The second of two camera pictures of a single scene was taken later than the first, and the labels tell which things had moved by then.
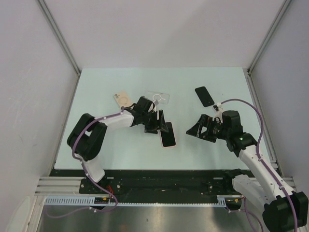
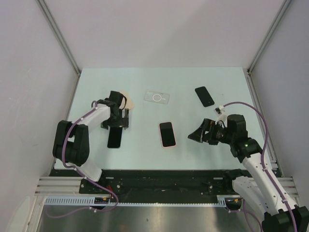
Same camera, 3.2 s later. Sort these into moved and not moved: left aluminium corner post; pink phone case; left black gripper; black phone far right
Moved: left black gripper
Not moved: black phone far right; left aluminium corner post; pink phone case
